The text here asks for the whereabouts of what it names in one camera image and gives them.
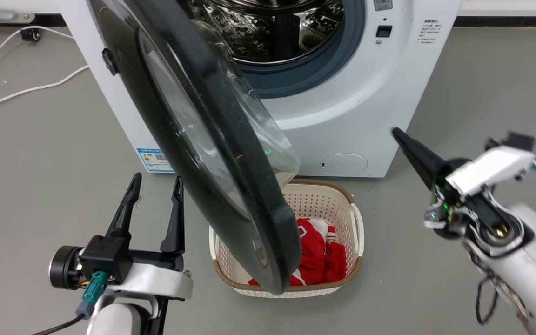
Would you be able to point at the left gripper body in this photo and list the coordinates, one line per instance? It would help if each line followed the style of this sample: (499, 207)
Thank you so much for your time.
(156, 279)

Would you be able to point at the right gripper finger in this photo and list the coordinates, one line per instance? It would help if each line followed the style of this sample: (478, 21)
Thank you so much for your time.
(424, 156)

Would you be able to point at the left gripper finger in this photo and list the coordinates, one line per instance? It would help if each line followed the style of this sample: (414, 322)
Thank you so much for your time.
(176, 223)
(126, 209)

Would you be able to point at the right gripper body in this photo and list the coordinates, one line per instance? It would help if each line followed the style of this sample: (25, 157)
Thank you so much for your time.
(449, 214)

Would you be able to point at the black round glass washer door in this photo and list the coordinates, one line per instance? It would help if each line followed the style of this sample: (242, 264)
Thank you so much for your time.
(231, 153)

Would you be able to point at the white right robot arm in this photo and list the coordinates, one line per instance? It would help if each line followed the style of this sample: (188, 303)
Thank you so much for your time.
(528, 279)

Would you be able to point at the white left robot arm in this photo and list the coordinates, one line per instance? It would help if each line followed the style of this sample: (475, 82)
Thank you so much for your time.
(119, 321)

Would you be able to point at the white front-load washing machine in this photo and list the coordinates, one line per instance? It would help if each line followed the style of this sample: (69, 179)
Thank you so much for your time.
(365, 116)

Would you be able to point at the grey-blue rubber door seal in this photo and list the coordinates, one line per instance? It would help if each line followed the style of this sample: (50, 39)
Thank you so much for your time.
(324, 70)

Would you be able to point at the black door hinge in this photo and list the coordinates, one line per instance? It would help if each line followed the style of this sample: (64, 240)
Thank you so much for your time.
(110, 61)

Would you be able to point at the blue energy label sticker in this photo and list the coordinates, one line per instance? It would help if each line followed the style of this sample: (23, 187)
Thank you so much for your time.
(154, 160)

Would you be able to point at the oval white filter cover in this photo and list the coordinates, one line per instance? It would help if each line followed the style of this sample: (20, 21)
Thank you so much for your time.
(343, 164)

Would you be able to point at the beige plastic laundry basket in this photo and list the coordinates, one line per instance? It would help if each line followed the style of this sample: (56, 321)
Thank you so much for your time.
(324, 200)

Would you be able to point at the red and white garment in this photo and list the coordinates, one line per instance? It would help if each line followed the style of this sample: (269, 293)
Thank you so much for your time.
(314, 256)

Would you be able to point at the washer control display panel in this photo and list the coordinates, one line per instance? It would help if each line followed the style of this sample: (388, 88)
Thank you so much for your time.
(382, 3)

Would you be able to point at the steel washer drum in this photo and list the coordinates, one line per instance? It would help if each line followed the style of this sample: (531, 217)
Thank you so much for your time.
(272, 32)

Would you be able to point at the black caster wheel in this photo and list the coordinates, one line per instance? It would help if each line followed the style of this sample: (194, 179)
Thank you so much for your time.
(30, 34)

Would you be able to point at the white grey furniture base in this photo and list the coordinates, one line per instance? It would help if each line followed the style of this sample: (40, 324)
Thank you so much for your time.
(3, 13)

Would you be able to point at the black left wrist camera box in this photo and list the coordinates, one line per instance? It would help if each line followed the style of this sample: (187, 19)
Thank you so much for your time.
(107, 258)

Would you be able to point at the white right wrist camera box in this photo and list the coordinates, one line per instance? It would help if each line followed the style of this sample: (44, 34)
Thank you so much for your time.
(491, 167)

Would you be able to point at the teal left camera connector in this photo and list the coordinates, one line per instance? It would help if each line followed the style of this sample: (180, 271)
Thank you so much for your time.
(93, 288)

